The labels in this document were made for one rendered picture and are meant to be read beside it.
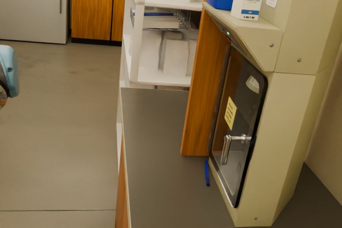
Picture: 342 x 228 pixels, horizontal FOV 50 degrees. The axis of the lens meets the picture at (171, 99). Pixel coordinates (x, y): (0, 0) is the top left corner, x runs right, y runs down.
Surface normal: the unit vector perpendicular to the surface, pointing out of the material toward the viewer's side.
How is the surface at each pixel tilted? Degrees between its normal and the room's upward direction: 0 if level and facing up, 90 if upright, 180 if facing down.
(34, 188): 0
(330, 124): 90
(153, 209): 0
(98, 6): 90
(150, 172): 0
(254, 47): 90
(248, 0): 90
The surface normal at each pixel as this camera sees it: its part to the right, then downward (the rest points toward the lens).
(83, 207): 0.12, -0.91
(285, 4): -0.98, -0.05
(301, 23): 0.15, 0.41
